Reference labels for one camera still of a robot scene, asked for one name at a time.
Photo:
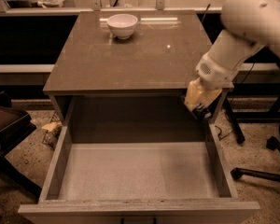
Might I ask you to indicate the open grey top drawer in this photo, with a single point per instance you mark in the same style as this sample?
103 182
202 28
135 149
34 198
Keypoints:
139 183

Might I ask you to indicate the wire basket with paper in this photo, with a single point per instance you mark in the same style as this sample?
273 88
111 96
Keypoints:
52 131

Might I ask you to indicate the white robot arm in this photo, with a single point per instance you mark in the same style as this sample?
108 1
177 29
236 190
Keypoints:
248 26

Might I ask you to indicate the dark brown chair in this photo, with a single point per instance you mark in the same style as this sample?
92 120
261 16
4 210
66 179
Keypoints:
15 126

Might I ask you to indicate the black table leg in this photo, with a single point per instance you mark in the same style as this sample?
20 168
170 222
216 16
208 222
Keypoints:
235 125

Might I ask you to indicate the white ceramic bowl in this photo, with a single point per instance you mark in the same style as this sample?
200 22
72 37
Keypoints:
122 26

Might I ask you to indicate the black office chair base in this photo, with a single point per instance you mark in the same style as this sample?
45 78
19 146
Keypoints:
265 162

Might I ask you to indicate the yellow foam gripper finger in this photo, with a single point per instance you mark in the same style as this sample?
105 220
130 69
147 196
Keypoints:
198 97

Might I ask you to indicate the grey cabinet with glossy top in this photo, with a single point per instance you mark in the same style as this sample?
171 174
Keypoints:
107 90

